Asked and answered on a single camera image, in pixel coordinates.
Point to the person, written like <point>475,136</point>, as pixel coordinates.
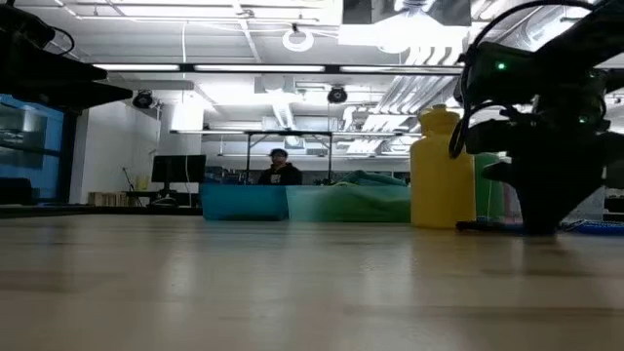
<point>280,170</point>

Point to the teal microfibre towel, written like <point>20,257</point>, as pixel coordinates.
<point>375,178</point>

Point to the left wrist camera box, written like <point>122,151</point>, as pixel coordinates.
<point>24,27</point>

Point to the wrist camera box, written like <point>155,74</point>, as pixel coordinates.
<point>24,27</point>
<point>507,73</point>

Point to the black computer monitor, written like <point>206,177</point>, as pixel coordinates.
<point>178,168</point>

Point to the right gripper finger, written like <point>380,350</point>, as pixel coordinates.
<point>531,200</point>
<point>556,200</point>

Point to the long ceiling light strip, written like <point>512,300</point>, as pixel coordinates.
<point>244,68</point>

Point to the black spiral wrist coil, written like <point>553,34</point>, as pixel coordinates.
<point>487,226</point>

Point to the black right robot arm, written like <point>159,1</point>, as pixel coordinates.
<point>595,34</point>

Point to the teal translucent bin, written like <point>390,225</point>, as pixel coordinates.
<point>312,205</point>

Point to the black ceiling dome camera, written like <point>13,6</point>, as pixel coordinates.
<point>337,95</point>
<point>143,99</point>

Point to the magenta sports bottle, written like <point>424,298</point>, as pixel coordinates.
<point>511,205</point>

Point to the blue glass window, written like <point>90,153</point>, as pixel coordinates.
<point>34,146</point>

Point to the wooden box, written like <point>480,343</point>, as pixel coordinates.
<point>107,198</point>

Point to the yellow sports bottle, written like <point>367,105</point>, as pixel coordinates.
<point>441,180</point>

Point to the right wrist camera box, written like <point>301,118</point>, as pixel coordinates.
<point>507,73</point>

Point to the blue spiral wrist coil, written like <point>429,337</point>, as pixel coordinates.
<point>599,227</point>

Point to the green sports bottle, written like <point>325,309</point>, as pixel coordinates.
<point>489,190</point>

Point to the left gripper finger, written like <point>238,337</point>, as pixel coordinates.
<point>107,95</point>

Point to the blue plastic bin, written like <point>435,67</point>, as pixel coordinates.
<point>244,202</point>

